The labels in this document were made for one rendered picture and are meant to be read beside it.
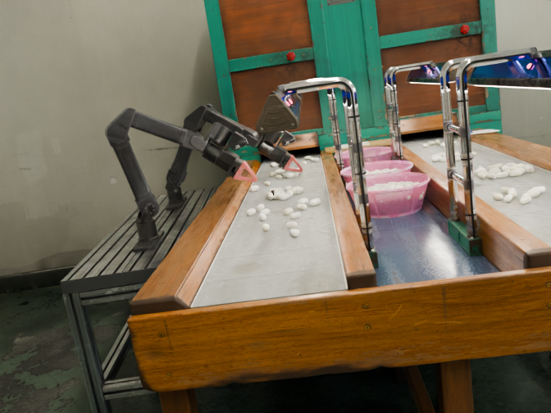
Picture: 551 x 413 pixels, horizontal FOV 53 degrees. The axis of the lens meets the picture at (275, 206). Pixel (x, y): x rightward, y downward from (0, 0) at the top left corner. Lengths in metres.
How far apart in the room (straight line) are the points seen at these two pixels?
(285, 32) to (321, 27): 0.18
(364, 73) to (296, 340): 1.93
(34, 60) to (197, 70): 1.02
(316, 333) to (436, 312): 0.22
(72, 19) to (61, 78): 0.37
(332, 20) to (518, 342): 2.00
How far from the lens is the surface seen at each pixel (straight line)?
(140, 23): 3.71
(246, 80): 2.80
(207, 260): 1.30
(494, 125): 2.94
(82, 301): 1.70
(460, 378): 1.19
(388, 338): 1.06
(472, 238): 1.34
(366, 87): 2.80
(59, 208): 3.94
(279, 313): 1.03
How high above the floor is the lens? 1.13
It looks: 13 degrees down
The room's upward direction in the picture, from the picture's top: 9 degrees counter-clockwise
